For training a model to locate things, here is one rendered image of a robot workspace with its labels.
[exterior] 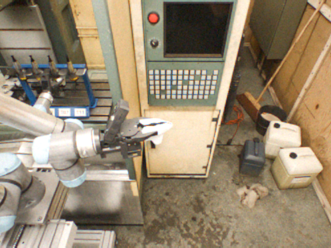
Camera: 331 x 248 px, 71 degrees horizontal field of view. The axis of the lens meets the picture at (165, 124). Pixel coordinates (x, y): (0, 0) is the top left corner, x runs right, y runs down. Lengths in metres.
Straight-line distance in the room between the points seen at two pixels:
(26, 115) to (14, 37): 1.69
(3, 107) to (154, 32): 0.79
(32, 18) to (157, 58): 1.21
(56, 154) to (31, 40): 1.78
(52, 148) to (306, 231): 2.20
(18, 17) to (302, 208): 2.88
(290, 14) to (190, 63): 1.90
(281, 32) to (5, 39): 2.77
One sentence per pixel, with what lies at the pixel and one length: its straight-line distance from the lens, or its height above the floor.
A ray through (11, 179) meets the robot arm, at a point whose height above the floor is 1.36.
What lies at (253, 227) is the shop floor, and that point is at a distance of 2.30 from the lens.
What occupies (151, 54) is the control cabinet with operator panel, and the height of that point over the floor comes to 1.41.
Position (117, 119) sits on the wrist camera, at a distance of 0.59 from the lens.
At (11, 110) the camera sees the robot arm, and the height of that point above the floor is 1.62.
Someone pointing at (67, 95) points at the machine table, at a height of 0.90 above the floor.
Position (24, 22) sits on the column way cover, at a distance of 2.28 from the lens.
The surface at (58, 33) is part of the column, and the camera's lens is 2.26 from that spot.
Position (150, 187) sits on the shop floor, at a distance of 2.34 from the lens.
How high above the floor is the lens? 2.04
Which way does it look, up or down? 46 degrees down
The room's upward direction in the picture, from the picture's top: straight up
